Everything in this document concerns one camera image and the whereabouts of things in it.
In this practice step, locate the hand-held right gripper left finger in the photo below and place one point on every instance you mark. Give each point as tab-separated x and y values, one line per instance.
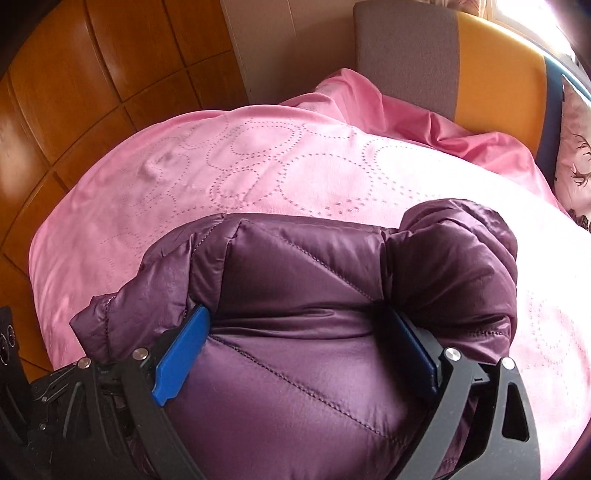
182	355

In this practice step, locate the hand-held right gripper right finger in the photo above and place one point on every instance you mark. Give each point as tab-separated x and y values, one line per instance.
422	355

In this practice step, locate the purple quilted puffer jacket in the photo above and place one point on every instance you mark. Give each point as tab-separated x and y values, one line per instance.
304	295

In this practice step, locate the pink dotted bedspread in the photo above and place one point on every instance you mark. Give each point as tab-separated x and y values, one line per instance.
277	161

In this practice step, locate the white deer print pillow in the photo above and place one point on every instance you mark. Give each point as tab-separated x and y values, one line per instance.
575	157

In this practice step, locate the grey yellow blue headboard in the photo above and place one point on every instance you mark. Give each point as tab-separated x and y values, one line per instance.
498	69

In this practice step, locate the bright window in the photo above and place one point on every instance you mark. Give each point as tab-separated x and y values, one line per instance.
526	11

